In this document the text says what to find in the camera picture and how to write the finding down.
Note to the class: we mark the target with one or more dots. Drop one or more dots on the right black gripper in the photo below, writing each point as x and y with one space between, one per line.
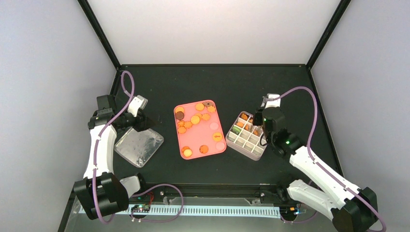
255 121

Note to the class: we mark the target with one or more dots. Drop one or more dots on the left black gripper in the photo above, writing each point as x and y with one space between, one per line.
139 124

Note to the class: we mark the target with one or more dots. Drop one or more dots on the green round cookie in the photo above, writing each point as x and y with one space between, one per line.
236 130

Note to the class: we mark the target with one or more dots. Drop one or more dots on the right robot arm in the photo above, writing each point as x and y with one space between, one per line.
350 208

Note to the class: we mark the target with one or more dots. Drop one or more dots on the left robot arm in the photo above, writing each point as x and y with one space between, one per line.
100 192

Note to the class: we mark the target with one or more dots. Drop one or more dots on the white divided cookie tin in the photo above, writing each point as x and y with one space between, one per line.
251 141

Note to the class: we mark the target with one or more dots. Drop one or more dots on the clear plastic tin lid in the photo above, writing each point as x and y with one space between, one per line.
137 147

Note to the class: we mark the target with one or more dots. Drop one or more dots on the dark chocolate round cookie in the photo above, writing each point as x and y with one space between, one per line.
179 115

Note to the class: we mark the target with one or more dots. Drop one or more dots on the red marked dotted cracker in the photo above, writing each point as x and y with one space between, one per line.
217 136

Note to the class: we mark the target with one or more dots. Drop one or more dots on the pink round cookie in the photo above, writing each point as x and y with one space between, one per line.
214 126
220 146

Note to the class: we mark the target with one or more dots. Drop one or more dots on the orange flower cookie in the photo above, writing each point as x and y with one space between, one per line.
211 109

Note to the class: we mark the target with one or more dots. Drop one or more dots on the brown flower jam cookie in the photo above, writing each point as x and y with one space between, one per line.
208 103

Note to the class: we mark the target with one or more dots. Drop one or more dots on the large round sandwich cookie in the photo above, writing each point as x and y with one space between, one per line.
195 119

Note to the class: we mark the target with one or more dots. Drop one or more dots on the pale round butter cookie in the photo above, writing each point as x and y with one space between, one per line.
187 153

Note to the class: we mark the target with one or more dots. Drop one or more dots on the pink cookie tray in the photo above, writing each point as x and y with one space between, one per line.
191 136

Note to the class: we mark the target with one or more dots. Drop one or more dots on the round orange cracker cookie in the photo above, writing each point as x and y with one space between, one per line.
199 106

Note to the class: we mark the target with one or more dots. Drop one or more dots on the chocolate chip cookie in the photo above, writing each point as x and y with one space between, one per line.
204 149

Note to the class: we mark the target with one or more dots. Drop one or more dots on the left base circuit board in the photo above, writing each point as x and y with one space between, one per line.
141 208

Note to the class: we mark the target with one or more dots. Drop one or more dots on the base circuit board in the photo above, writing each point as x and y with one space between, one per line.
292 210
141 208

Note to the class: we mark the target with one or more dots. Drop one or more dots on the right base circuit board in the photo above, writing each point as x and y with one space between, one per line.
292 210

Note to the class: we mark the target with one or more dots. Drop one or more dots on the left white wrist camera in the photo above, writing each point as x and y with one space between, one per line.
137 103

